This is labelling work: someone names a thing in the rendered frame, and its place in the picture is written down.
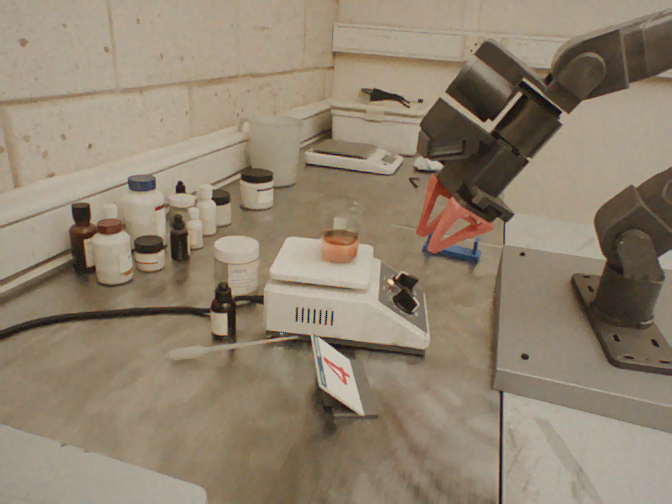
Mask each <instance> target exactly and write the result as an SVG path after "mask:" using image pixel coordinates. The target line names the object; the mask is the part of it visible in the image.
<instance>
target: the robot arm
mask: <svg viewBox="0 0 672 504"><path fill-rule="evenodd" d="M671 69H672V7H671V8H668V9H665V10H662V11H658V12H655V13H651V14H648V15H644V16H641V17H638V18H635V19H631V20H629V21H626V22H623V23H620V24H617V25H609V26H607V27H604V28H601V29H598V30H595V31H592V32H589V33H586V34H583V35H580V36H577V37H574V38H571V39H569V40H568V41H566V42H565V43H563V44H562V45H561V46H560V47H559V48H558V50H557V51H556V53H555V54H554V56H553V59H552V62H551V72H550V73H549V74H548V75H547V76H546V77H545V78H544V77H542V76H541V75H539V74H538V73H537V72H536V71H534V70H533V69H532V68H531V67H529V66H528V65H527V64H526V63H524V62H522V61H521V60H519V59H518V58H517V57H516V56H514V55H513V54H512V53H511V52H509V51H508V50H507V49H506V48H504V47H503V46H502V45H501V44H499V43H498V42H497V41H496V40H494V39H492V38H488V39H486V40H485V41H484V42H483V43H482V44H481V45H480V46H479V48H478V49H477V50H476V51H475V53H473V54H472V57H471V58H470V59H469V60H468V62H467V63H466V64H465V66H464V67H463V68H462V69H460V70H459V73H458V75H457V76H456V77H455V78H454V80H453V81H452V82H451V84H449V85H448V88H447V89H446V90H445V93H446V94H448V95H449V96H450V97H451V98H453V99H454V100H455V101H456V102H458V103H459V104H460V105H461V106H463V107H464V108H465V109H466V110H468V111H469V112H470V113H472V114H473V115H474V116H475V117H477V118H478V119H479V120H480V121H482V122H483V123H485V122H486V121H487V120H488V119H489V120H490V121H492V122H493V121H494V120H495V119H496V118H497V117H498V116H499V115H500V114H501V112H502V111H503V110H504V109H505V108H506V107H507V105H508V104H509V103H510V102H511V101H512V100H513V98H514V97H515V96H516V95H517V94H518V92H520V93H521V94H522V95H521V96H520V97H519V98H518V100H517V101H516V102H515V103H514V104H513V105H512V107H511V108H510V109H509V110H508V111H507V112H506V114H505V115H504V116H503V117H502V118H501V119H500V121H499V122H498V123H497V124H496V125H495V127H494V128H493V129H494V130H495V131H494V130H493V129H492V130H491V131H490V132H488V131H486V130H485V129H484V128H482V127H481V126H480V125H478V124H477V123H475V122H473V121H472V120H470V119H469V118H468V117H466V116H465V115H464V114H462V113H461V112H460V111H458V110H457V109H456V108H454V107H453V106H452V105H450V104H449V103H448V102H446V101H445V100H444V99H442V98H441V97H439V98H438V100H437V101H436V102H435V104H434V105H433V106H432V107H431V109H430V110H429V111H428V113H427V114H426V115H425V116H424V118H423V119H422V120H421V122H420V128H421V131H419V133H418V141H417V149H416V150H417V151H418V153H419V154H420V155H421V156H422V157H423V159H428V160H429V161H437V162H439V163H440V164H442V165H443V166H444V167H443V168H442V169H441V170H440V172H439V173H438V174H437V175H435V174H432V175H431V176H430V177H429V181H428V186H427V191H426V196H425V201H424V206H423V210H422V214H421V217H420V220H419V223H418V227H417V230H416V234H417V235H419V236H421V237H426V236H427V235H429V234H430V233H432V232H433V231H434V233H433V235H432V237H431V239H430V241H429V244H428V246H427V250H428V251H429V252H431V253H434V254H435V253H438V252H440V251H442V250H444V249H446V248H448V247H450V246H452V245H454V244H456V243H458V242H460V241H463V240H466V239H469V238H472V237H475V236H478V235H481V234H484V233H487V232H490V231H492V230H493V229H494V228H495V226H494V225H493V223H492V222H493V221H494V220H495V219H496V218H497V217H498V218H499V219H501V220H503V221H504V222H506V223H508V222H509V221H510V220H511V219H512V218H513V217H514V216H515V213H514V212H513V211H512V210H511V209H510V208H509V207H508V206H507V205H506V204H505V203H504V202H503V201H502V200H501V199H500V198H499V197H498V196H499V195H500V194H501V193H502V192H503V191H504V190H505V189H506V188H507V187H508V185H509V184H510V183H511V182H512V181H513V180H514V179H515V178H516V177H517V176H518V175H519V173H520V172H521V171H522V170H523V169H524V168H525V167H526V166H527V165H528V164H529V162H530V161H529V160H528V159H527V158H530V159H531V160H532V159H533V158H534V157H535V156H536V155H537V154H538V153H539V152H540V150H541V149H542V148H543V147H544V146H545V145H546V144H547V143H548V142H549V141H550V140H551V139H552V137H553V136H554V135H555V134H556V133H557V132H558V131H559V130H560V129H561V128H562V127H563V124H562V123H561V122H560V121H559V120H560V115H561V114H562V112H563V111H564V112H565V113H567V114H568V115H569V114H570V113H571V112H572V111H573V110H574V109H575V108H576V107H577V106H578V105H579V104H580V103H581V102H582V101H585V100H589V99H593V98H597V97H600V96H604V95H607V94H611V93H614V92H618V91H622V90H625V89H629V88H630V87H629V84H630V83H634V82H637V81H641V80H644V79H648V78H651V77H654V76H657V75H659V74H661V73H664V72H666V71H668V70H671ZM523 78H525V79H526V80H528V81H529V82H530V83H531V84H533V85H534V86H535V87H536V88H538V89H539V90H540V91H541V92H542V94H543V95H544V96H545V97H546V98H548V99H549V100H550V101H551V102H553V103H554V104H555V105H557V106H558V107H559V108H560V109H562V110H563V111H561V110H560V109H559V108H558V107H556V106H555V105H554V104H552V103H551V102H550V101H549V100H547V99H546V98H545V97H544V96H542V95H541V94H540V93H538V92H537V91H536V90H535V89H533V88H532V87H531V86H530V85H528V84H527V83H526V82H525V81H523V80H522V79H523ZM439 195H442V196H444V197H445V198H447V199H449V202H448V204H447V206H446V208H445V209H444V210H443V211H442V212H441V213H440V214H439V215H438V216H437V217H436V218H435V219H434V220H433V221H432V222H430V223H429V224H428V225H427V223H428V220H429V218H430V215H431V213H432V210H433V207H434V205H435V202H436V200H437V197H438V196H439ZM461 218H462V219H464V220H465V221H467V222H469V223H471V224H470V225H468V226H466V227H465V228H463V229H461V230H460V231H458V232H456V233H455V234H453V235H451V236H450V237H448V238H446V239H445V240H443V241H441V239H442V238H443V236H444V234H445V233H446V232H447V231H448V230H449V228H450V227H451V226H452V225H453V224H454V223H455V221H456V220H458V219H461ZM594 228H595V232H596V236H597V239H598V243H599V246H600V250H601V252H602V254H603V256H604V257H605V258H606V259H607V260H606V262H605V265H604V269H603V272H602V275H593V274H584V273H574V274H573V275H572V279H571V283H572V285H573V287H574V289H575V291H576V293H577V295H578V298H579V300H580V302H581V304H582V306H583V308H584V311H585V313H586V315H587V317H588V319H589V321H590V323H591V326H592V328H593V330H594V332H595V334H596V336H597V339H598V341H599V343H600V345H601V347H602V349H603V351H604V353H605V356H606V358H607V360H608V362H609V363H610V364H611V365H612V366H614V367H616V368H619V369H624V370H632V371H639V372H646V373H653V374H660V375H667V376H672V348H671V347H670V345H669V344H668V342H667V341H666V339H665V338H664V336H663V335H662V333H661V332H660V330H659V329H658V327H657V326H656V324H655V323H654V319H655V314H654V312H653V311H654V308H655V305H656V302H657V300H658V297H659V294H660V292H661V289H662V286H663V284H664V281H665V278H666V273H665V271H664V270H663V269H662V267H661V265H660V262H659V259H658V258H659V257H661V256H662V255H664V254H666V253H667V252H669V251H671V250H672V166H671V167H669V168H668V169H666V170H664V171H662V172H660V173H657V174H655V175H653V176H652V177H650V178H649V179H647V180H646V181H644V182H643V183H642V184H640V185H639V186H637V187H635V186H634V185H633V184H630V185H629V186H627V187H626V188H625V189H623V190H622V191H621V192H619V193H618V194H616V195H615V196H614V197H612V198H611V199H610V200H608V201H607V202H605V203H604V204H603V205H602V206H601V207H600V208H599V209H598V210H597V212H596V214H595V216H594ZM440 241H441V242H440ZM439 242H440V243H439Z"/></svg>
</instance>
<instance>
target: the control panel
mask: <svg viewBox="0 0 672 504"><path fill-rule="evenodd" d="M398 274H399V273H398V272H396V271H395V270H393V269H392V268H390V267H389V266H387V265H386V264H385V263H383V262H382V261H381V264H380V278H379V293H378V301H379V302H380V303H381V304H383V305H384V306H386V307H387V308H389V309H390V310H392V311H393V312H395V313H396V314H398V315H399V316H401V317H402V318H404V319H405V320H407V321H408V322H410V323H411V324H413V325H414V326H416V327H417V328H419V329H420V330H422V331H423V332H425V333H427V334H428V330H427V321H426V312H425V302H424V293H423V289H421V288H420V287H419V286H417V285H415V286H414V287H413V292H412V294H413V296H414V297H415V298H416V300H417V301H418V302H419V306H418V308H417V309H416V310H415V312H414V314H413V315H409V314H406V313H404V312H403V311H401V310H400V309H399V308H398V307H397V306H396V305H395V303H394V302H393V299H392V298H393V296H394V295H397V294H398V292H399V291H400V290H401V289H400V288H399V287H398V286H397V285H396V284H395V283H394V281H393V277H394V276H395V275H398ZM388 280H391V281H393V284H391V283H390V282H389V281H388ZM388 287H391V288H393V291H391V290H389V289H388Z"/></svg>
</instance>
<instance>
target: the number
mask: <svg viewBox="0 0 672 504"><path fill-rule="evenodd" d="M318 340H319V345H320V351H321V356H322V361H323V366H324V372H325V377H326V382H327V387H329V388H330V389H331V390H333V391H334V392H336V393H337V394H339V395H340V396H341V397H343V398H344V399H346V400H347V401H349V402H350V403H351V404H353V405H354V406H356V407H357V408H358V409H359V405H358V402H357V398H356V394H355V390H354V386H353V383H352V379H351V375H350V371H349V367H348V364H347V360H346V358H344V357H343V356H342V355H340V354H339V353H338V352H336V351H335V350H334V349H332V348H331V347H330V346H328V345H327V344H326V343H324V342H323V341H322V340H320V339H319V338H318Z"/></svg>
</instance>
